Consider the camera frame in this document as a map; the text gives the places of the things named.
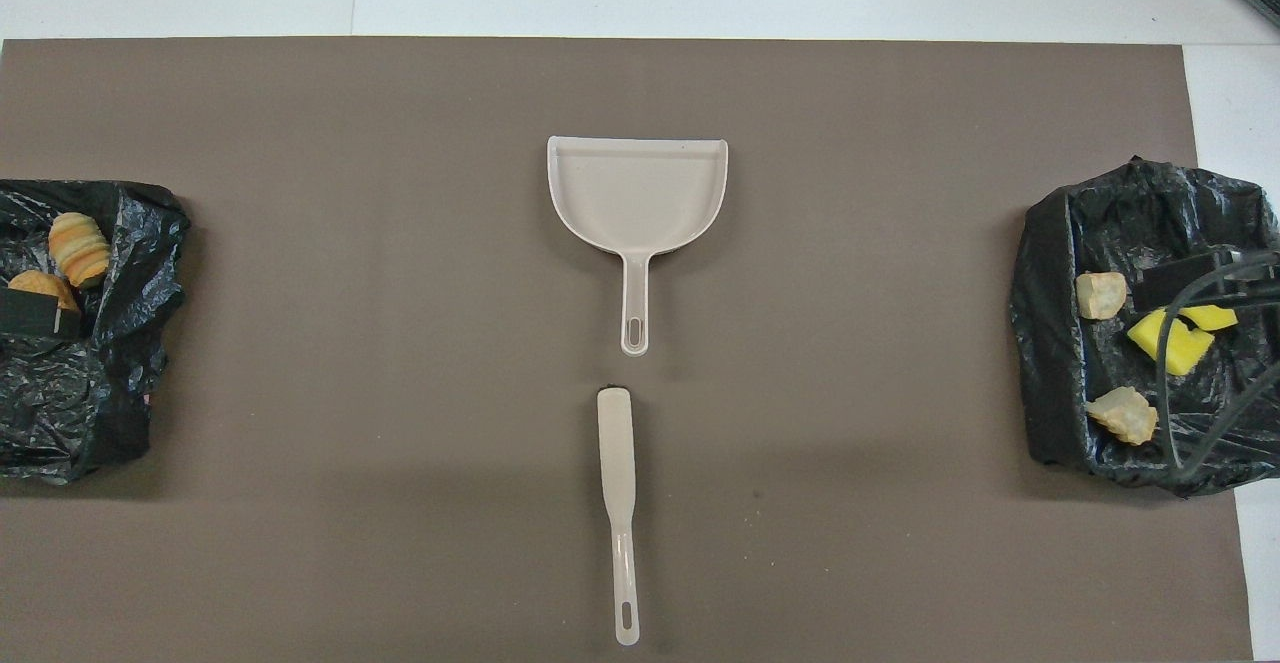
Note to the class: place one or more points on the beige hand brush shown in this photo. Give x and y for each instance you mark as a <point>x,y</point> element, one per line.
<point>617,443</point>

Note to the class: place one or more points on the green and yellow sponge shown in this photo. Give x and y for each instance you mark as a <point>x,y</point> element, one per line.
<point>1185,348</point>

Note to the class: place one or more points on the beige torn sponge chunk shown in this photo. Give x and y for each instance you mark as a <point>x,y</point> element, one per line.
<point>80,248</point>
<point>1122,415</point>

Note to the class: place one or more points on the brown cork-like sponge chunk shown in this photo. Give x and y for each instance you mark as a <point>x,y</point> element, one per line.
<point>40,283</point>

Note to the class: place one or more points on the brown table mat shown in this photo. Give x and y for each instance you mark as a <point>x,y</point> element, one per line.
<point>300,193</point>

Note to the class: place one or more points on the yellow sponge piece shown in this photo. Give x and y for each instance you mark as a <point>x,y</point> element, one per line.
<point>1212,319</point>

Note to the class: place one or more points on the beige plastic dustpan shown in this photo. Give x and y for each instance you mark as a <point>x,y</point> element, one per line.
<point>635,193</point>

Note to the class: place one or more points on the black bag lined bin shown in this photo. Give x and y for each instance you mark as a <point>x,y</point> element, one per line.
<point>90,393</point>
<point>1060,393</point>

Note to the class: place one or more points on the orange white sponge chunk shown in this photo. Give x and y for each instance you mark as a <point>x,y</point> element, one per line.
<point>1100,295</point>

